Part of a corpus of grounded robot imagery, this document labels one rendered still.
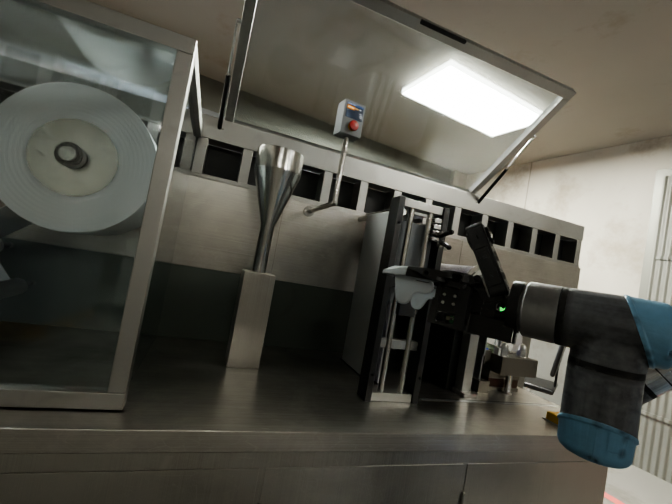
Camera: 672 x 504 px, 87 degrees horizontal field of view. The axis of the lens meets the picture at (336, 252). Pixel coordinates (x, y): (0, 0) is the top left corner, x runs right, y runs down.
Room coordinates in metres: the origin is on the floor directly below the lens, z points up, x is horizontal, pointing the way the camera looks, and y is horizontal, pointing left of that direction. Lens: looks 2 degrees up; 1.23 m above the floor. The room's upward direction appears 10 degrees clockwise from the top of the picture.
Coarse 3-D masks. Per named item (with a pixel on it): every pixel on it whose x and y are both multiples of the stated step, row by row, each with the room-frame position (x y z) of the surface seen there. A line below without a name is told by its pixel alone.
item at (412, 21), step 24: (360, 0) 0.93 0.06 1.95; (384, 0) 0.95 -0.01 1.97; (240, 24) 0.97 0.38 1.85; (408, 24) 0.98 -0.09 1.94; (432, 24) 0.99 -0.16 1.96; (240, 48) 1.02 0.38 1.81; (456, 48) 1.05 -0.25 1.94; (480, 48) 1.05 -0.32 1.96; (240, 72) 1.08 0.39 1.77; (528, 72) 1.12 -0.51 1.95; (528, 144) 1.36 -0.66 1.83
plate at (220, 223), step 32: (192, 192) 1.18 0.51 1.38; (224, 192) 1.21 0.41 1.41; (256, 192) 1.25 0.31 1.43; (192, 224) 1.19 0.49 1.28; (224, 224) 1.22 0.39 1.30; (256, 224) 1.25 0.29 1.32; (288, 224) 1.29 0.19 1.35; (320, 224) 1.33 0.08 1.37; (352, 224) 1.37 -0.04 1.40; (192, 256) 1.19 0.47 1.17; (224, 256) 1.23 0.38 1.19; (288, 256) 1.30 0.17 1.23; (320, 256) 1.34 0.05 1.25; (352, 256) 1.38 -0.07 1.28; (448, 256) 1.53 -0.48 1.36; (512, 256) 1.65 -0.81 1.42; (352, 288) 1.39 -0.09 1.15; (576, 288) 1.79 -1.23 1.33
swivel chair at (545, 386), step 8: (560, 352) 3.17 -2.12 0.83; (560, 360) 3.28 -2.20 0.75; (552, 368) 3.20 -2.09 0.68; (552, 376) 3.19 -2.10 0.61; (528, 384) 3.27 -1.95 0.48; (536, 384) 3.27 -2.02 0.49; (544, 384) 3.33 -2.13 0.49; (552, 384) 3.39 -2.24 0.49; (544, 392) 3.20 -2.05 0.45; (552, 392) 3.16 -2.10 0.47
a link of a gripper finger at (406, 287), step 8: (384, 272) 0.59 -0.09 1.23; (392, 272) 0.58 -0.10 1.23; (400, 272) 0.56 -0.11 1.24; (400, 280) 0.57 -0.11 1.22; (408, 280) 0.56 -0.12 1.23; (424, 280) 0.55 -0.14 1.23; (400, 288) 0.56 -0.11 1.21; (408, 288) 0.56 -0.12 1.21; (416, 288) 0.55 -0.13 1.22; (424, 288) 0.55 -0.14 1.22; (432, 288) 0.54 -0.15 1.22; (400, 296) 0.56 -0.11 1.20; (408, 296) 0.55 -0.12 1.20
